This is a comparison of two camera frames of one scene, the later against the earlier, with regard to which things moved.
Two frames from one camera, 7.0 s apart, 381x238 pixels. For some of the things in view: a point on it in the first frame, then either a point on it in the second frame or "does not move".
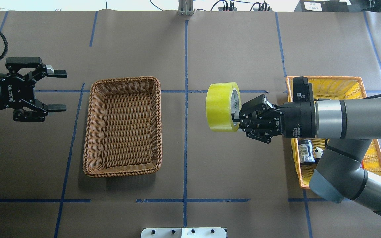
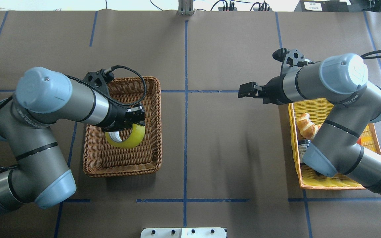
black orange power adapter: x=227 y=9 does not move
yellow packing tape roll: x=224 y=106 to x=137 y=135
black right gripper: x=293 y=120 to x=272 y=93
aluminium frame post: x=185 y=7 does not move
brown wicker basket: x=123 y=133 does not move
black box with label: x=321 y=6 does not move
